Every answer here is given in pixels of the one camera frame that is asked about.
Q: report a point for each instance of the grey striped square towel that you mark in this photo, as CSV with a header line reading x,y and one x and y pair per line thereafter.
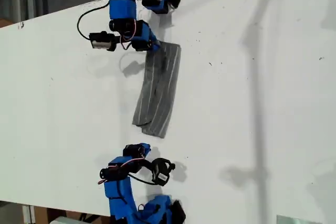
x,y
162,82

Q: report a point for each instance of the white plastic container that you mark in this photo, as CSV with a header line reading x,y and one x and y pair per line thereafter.
x,y
64,220

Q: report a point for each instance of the brown cardboard box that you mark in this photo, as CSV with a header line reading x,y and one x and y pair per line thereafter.
x,y
40,214

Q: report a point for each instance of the white table leg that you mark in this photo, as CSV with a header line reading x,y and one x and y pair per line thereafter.
x,y
27,214

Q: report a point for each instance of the silver black camera box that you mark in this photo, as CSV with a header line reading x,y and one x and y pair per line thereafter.
x,y
101,41

